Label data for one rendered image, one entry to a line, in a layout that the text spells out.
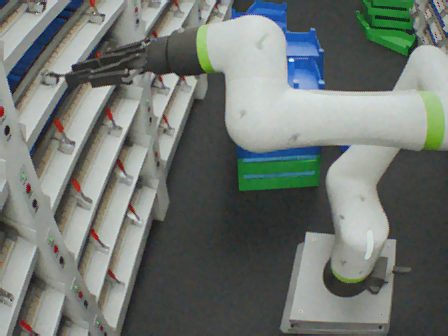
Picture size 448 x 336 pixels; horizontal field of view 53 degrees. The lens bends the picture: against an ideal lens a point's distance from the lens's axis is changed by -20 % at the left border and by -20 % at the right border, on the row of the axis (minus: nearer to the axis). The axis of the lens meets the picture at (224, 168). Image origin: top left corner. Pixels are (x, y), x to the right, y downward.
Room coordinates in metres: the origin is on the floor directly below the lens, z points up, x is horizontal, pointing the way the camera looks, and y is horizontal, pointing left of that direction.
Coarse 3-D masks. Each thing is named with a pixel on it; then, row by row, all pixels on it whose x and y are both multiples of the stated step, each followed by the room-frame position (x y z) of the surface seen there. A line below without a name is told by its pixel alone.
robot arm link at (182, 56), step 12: (180, 36) 0.78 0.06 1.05; (192, 36) 0.77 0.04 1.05; (168, 48) 0.77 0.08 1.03; (180, 48) 0.76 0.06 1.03; (192, 48) 0.75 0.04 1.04; (168, 60) 0.76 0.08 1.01; (180, 60) 0.75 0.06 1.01; (192, 60) 0.75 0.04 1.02; (180, 72) 0.75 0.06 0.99; (192, 72) 0.75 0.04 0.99; (204, 72) 0.75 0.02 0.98
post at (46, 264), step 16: (0, 64) 0.68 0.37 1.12; (0, 80) 0.67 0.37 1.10; (16, 128) 0.67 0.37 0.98; (0, 144) 0.61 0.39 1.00; (16, 144) 0.66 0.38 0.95; (16, 160) 0.64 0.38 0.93; (32, 176) 0.67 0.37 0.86; (16, 192) 0.61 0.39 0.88; (16, 208) 0.60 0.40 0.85; (48, 208) 0.68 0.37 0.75; (32, 224) 0.61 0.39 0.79; (48, 224) 0.66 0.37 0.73; (48, 256) 0.61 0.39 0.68; (64, 256) 0.66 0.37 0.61; (48, 272) 0.60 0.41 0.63; (64, 272) 0.63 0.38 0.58; (96, 304) 0.68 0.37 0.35
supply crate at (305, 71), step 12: (288, 60) 1.59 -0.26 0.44; (300, 60) 1.58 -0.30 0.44; (312, 60) 1.57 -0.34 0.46; (288, 72) 1.56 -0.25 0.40; (300, 72) 1.56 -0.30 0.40; (312, 72) 1.56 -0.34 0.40; (288, 84) 1.49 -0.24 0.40; (300, 84) 1.49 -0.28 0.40; (312, 84) 1.49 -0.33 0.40; (324, 84) 1.39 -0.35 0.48
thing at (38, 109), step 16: (96, 0) 1.24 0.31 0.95; (112, 0) 1.25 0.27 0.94; (112, 16) 1.17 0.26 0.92; (80, 32) 1.07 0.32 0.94; (96, 32) 1.08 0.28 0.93; (80, 48) 1.00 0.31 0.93; (48, 64) 0.93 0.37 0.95; (64, 64) 0.94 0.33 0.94; (64, 80) 0.88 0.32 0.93; (32, 96) 0.82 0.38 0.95; (48, 96) 0.82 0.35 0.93; (16, 112) 0.77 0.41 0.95; (32, 112) 0.77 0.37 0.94; (48, 112) 0.81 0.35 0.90; (32, 128) 0.73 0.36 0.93; (32, 144) 0.72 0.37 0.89
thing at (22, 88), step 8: (88, 0) 1.20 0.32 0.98; (80, 8) 1.15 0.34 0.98; (88, 8) 1.19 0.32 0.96; (72, 16) 1.11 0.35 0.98; (80, 16) 1.13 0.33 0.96; (64, 24) 1.07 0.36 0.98; (72, 24) 1.08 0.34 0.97; (80, 24) 1.09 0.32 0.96; (64, 32) 1.03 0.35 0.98; (56, 40) 0.99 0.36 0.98; (48, 48) 0.96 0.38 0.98; (56, 48) 0.99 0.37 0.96; (40, 56) 0.93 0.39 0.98; (48, 56) 0.94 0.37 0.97; (40, 64) 0.90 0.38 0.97; (32, 72) 0.87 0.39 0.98; (24, 80) 0.84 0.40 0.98; (32, 80) 0.86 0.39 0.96; (24, 88) 0.82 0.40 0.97; (16, 96) 0.79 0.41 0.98; (16, 104) 0.78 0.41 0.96
